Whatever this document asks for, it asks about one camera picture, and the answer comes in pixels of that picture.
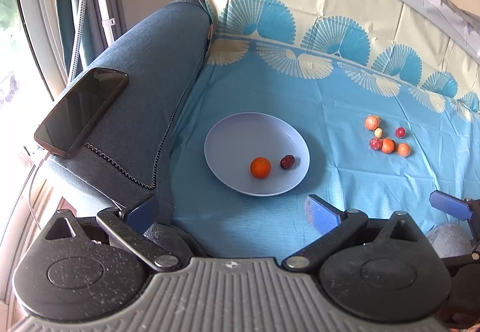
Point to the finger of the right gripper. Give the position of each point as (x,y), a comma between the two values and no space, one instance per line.
(462,210)

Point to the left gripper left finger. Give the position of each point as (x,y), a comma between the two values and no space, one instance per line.
(125,228)

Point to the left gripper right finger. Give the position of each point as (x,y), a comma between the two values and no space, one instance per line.
(337,230)

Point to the dark red jujube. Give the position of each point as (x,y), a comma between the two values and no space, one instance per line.
(287,162)

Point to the orange fruit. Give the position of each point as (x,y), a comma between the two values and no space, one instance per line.
(403,149)

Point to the pink-red fruit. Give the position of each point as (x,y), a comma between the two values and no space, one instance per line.
(375,143)

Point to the orange tangerine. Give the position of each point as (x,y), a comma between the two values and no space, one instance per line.
(388,146)
(260,167)

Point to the small red fruit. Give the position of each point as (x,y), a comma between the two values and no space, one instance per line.
(400,132)

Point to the small beige longan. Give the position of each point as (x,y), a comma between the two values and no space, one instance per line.
(378,133)

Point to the peach-coloured fruit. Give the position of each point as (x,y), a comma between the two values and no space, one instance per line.
(372,123)

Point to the black smartphone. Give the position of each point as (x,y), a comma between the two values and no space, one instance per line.
(74,116)

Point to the light blue round plate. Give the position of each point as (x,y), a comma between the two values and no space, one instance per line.
(232,143)

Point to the blue patterned cloth cover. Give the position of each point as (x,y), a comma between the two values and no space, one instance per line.
(323,66)

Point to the blue sofa armrest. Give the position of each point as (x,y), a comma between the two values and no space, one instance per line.
(126,157)

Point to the teal curtain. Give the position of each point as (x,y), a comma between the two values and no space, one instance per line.
(93,41)

